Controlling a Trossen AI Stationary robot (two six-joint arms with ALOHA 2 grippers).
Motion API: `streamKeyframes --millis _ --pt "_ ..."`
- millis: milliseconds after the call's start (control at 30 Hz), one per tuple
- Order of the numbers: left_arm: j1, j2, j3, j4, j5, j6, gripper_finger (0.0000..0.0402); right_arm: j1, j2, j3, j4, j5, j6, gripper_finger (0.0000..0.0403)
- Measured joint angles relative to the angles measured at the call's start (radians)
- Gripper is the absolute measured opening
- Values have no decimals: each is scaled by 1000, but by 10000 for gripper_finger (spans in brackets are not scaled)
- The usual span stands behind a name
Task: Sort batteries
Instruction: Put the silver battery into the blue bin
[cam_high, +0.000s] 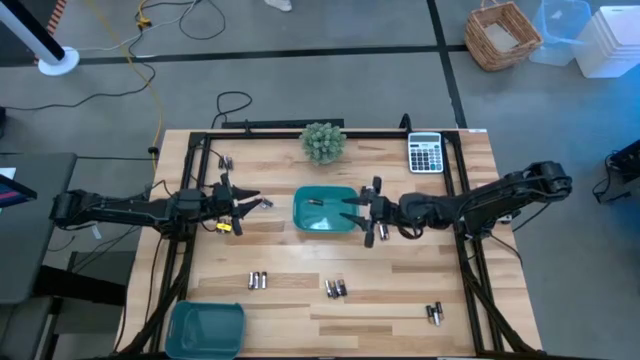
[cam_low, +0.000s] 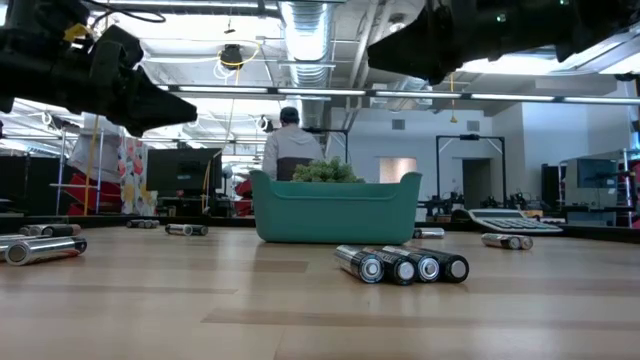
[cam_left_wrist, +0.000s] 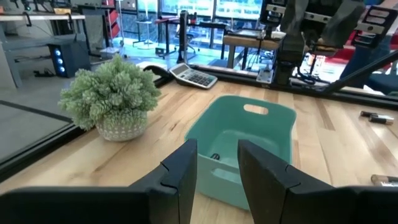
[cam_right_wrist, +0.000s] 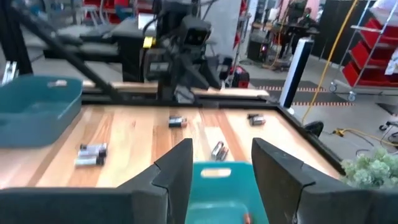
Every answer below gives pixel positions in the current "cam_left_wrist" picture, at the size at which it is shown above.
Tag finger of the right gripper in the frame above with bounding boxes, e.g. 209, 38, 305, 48
321, 0, 365, 48
279, 0, 309, 35

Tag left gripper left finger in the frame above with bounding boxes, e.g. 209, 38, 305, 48
0, 139, 198, 224

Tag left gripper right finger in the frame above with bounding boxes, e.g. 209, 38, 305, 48
238, 139, 398, 224

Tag wooden table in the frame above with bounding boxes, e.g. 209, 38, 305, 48
222, 29, 282, 70

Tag green plant in white pot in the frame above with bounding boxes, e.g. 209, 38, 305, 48
58, 54, 162, 142

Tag grey desk calculator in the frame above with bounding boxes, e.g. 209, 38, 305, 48
169, 62, 219, 90

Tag teal plastic bin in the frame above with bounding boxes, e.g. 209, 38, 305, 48
184, 95, 297, 211

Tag computer tower with blue lights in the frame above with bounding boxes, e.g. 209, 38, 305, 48
47, 42, 91, 78

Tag black curved clamp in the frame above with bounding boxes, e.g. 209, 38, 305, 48
142, 64, 175, 88

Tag clear plastic bin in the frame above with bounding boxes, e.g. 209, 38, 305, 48
98, 45, 123, 60

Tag grey workbench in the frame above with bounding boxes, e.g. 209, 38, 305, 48
0, 12, 86, 90

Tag black aluminium table frame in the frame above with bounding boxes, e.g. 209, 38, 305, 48
0, 48, 398, 184

